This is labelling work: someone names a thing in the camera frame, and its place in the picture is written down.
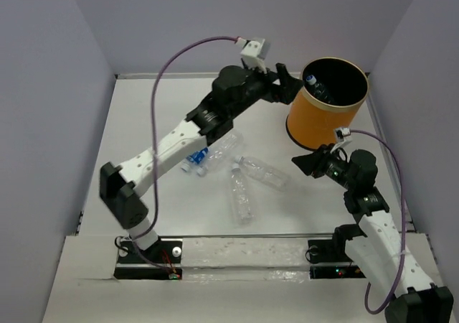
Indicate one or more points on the clear bottle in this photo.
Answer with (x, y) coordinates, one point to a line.
(241, 197)
(318, 90)
(219, 153)
(263, 173)

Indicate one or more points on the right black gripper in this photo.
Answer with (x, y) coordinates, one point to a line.
(315, 161)

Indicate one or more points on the metal rail back edge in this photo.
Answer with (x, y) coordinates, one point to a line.
(167, 75)

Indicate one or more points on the blue label plastic bottle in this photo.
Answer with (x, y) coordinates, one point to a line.
(194, 160)

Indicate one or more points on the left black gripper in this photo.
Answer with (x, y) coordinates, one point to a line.
(285, 93)

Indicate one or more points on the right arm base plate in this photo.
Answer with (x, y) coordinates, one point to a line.
(329, 262)

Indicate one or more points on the metal rail front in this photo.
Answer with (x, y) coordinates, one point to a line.
(252, 235)

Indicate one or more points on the orange cylindrical bin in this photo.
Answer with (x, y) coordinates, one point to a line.
(310, 123)

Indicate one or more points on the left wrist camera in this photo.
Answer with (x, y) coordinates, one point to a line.
(253, 53)

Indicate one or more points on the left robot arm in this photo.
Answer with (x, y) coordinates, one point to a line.
(233, 91)

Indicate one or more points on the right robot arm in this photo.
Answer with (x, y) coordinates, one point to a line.
(373, 241)

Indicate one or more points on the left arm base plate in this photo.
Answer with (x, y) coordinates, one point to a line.
(160, 262)

